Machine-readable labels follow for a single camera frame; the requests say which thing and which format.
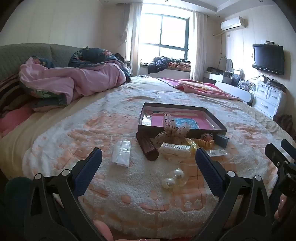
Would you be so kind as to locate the small clear packet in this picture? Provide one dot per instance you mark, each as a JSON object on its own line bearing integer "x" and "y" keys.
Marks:
{"x": 217, "y": 153}

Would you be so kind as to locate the white desk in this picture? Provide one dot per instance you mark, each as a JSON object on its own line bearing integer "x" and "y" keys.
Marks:
{"x": 212, "y": 76}

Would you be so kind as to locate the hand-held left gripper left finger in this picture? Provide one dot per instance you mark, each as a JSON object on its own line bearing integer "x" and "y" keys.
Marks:
{"x": 90, "y": 166}

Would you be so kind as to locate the pink floral duvet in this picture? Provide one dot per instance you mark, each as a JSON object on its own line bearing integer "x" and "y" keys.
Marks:
{"x": 83, "y": 81}

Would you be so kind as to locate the striped pillow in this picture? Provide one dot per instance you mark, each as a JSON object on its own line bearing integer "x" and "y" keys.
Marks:
{"x": 10, "y": 92}

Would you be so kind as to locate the pink cloth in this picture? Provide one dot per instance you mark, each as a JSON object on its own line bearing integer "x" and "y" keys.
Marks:
{"x": 13, "y": 118}

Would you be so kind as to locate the clear flat plastic bag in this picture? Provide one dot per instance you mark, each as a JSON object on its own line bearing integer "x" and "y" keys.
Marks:
{"x": 121, "y": 153}

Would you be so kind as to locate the polka-dot bow scrunchie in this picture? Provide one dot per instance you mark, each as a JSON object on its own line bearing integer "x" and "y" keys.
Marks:
{"x": 172, "y": 131}

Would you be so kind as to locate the white air conditioner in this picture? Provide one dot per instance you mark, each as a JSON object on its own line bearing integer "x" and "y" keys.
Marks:
{"x": 232, "y": 24}

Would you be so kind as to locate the white rounded bench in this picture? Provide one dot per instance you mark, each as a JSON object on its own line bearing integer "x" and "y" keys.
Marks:
{"x": 235, "y": 91}

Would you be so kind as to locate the white peach fleece blanket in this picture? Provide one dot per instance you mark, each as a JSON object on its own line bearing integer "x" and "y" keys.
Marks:
{"x": 115, "y": 115}

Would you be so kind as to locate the yellow hair claw clip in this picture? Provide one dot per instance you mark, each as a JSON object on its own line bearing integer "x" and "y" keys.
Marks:
{"x": 204, "y": 144}

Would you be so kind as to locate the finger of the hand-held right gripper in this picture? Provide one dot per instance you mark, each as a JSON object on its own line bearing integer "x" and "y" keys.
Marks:
{"x": 289, "y": 149}
{"x": 275, "y": 155}

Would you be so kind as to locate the green padded headboard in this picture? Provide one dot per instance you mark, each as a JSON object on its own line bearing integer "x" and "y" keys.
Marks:
{"x": 25, "y": 55}

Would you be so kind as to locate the dark shallow cardboard box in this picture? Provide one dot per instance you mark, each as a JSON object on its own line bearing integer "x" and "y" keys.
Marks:
{"x": 159, "y": 119}

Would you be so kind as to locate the window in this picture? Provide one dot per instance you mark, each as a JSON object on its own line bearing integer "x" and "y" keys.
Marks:
{"x": 171, "y": 34}

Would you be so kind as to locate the person's left hand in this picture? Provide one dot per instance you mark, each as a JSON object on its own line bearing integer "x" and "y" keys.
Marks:
{"x": 104, "y": 230}

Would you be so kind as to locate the dark red bag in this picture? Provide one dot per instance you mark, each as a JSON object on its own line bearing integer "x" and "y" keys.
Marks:
{"x": 283, "y": 122}

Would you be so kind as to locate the white hair claw clip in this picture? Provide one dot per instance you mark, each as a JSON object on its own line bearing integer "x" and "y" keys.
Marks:
{"x": 175, "y": 150}

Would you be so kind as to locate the round standing mirror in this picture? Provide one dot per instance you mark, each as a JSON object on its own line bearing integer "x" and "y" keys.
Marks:
{"x": 226, "y": 63}

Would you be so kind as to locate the pile of dark clothes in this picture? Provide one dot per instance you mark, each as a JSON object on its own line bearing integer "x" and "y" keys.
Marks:
{"x": 161, "y": 63}

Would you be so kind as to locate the pink printed blanket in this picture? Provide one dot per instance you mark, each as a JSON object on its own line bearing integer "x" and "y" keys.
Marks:
{"x": 198, "y": 88}

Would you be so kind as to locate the sheer white curtain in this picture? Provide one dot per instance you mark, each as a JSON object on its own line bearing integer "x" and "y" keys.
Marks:
{"x": 134, "y": 34}

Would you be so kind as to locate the pearl hair clip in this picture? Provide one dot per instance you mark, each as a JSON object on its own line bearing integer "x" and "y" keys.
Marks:
{"x": 174, "y": 179}

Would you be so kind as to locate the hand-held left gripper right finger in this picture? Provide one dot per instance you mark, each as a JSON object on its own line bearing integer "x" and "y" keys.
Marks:
{"x": 208, "y": 171}

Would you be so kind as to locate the white drawer cabinet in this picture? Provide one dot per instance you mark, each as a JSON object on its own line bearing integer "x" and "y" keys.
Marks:
{"x": 268, "y": 97}

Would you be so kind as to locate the person's right hand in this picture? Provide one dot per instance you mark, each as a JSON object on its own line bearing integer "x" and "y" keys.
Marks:
{"x": 280, "y": 209}

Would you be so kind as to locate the small blue box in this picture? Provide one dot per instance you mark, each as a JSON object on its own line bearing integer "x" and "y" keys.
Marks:
{"x": 221, "y": 140}

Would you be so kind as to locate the black wall television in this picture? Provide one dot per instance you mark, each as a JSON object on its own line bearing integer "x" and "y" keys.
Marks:
{"x": 268, "y": 59}

